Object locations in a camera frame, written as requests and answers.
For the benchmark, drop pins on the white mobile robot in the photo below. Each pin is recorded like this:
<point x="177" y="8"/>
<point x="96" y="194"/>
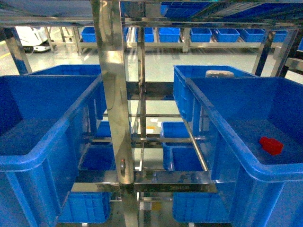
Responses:
<point x="33" y="39"/>

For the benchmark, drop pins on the large blue bin left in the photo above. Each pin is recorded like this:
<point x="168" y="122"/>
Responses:
<point x="46" y="123"/>

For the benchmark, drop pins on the grey container in bin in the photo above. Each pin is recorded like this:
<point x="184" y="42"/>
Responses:
<point x="219" y="74"/>

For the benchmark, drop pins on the large blue bin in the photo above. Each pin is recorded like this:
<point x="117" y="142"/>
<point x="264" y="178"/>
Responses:
<point x="46" y="123"/>
<point x="257" y="189"/>

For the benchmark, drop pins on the lower blue bin right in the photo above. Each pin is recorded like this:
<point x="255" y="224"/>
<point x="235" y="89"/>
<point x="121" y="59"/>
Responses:
<point x="199" y="207"/>

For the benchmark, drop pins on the steel shelf rack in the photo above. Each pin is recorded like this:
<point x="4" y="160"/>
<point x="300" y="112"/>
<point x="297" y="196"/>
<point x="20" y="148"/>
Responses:
<point x="108" y="163"/>

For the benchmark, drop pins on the large blue bin right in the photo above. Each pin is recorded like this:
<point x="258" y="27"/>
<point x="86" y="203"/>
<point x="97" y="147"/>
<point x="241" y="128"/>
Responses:
<point x="257" y="189"/>

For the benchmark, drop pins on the lower blue bin left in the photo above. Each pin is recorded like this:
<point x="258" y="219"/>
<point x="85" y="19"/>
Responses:
<point x="86" y="207"/>

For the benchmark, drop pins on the red toy block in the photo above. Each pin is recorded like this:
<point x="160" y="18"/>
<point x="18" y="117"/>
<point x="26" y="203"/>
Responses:
<point x="271" y="145"/>

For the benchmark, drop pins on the background steel bin shelf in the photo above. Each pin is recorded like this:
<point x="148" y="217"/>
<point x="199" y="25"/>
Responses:
<point x="184" y="43"/>

